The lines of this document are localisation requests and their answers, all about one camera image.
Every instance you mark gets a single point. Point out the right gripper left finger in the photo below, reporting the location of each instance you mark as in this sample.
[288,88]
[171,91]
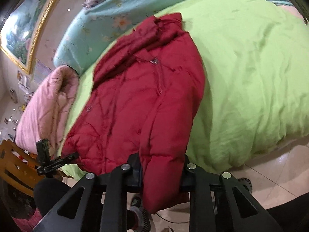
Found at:
[109,202]

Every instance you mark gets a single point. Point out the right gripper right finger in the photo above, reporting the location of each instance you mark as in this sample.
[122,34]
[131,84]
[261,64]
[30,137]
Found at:
[219,202]

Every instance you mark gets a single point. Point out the red puffer jacket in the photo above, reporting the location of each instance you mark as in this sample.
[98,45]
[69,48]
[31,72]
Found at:
[146,92]

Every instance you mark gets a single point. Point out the wooden chair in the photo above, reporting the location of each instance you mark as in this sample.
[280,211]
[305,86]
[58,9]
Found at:
[18,169]

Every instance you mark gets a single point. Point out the light green bed sheet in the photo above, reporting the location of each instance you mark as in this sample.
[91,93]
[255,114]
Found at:
[255,59]

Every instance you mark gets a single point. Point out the gold framed landscape painting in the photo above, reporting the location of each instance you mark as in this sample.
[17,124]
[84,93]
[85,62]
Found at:
[22,30]

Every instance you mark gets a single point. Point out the teal floral quilt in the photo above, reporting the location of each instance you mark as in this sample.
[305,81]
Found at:
[92,30]

